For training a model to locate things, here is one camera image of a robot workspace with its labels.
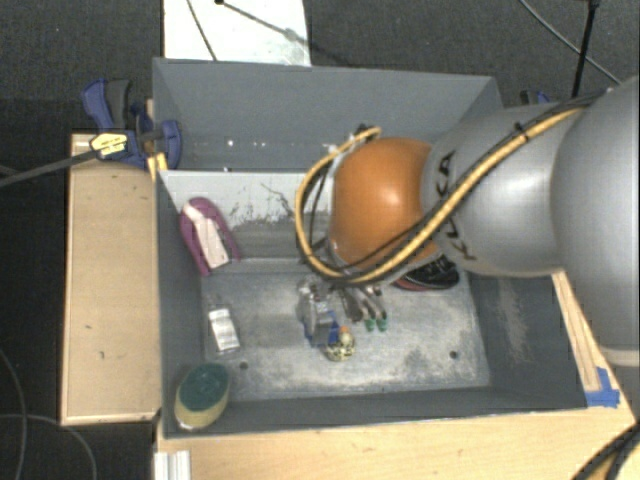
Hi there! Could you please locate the black and red shoe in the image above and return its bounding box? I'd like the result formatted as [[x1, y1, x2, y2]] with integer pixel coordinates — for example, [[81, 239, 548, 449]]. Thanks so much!
[[393, 254, 461, 294]]

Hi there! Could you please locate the purple and white slipper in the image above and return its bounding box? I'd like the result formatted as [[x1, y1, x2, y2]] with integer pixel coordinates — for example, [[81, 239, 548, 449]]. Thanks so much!
[[178, 196, 242, 278]]

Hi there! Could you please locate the green and yellow sponge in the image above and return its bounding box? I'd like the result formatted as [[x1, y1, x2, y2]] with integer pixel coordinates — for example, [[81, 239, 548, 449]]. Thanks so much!
[[173, 362, 233, 432]]

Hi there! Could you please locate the grey metal bin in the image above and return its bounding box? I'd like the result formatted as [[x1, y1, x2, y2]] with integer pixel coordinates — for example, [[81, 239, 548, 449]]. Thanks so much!
[[151, 56, 589, 440]]

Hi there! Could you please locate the pale wood flat board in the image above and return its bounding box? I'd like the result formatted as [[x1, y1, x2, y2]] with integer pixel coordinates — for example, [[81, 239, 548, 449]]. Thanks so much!
[[59, 133, 164, 427]]

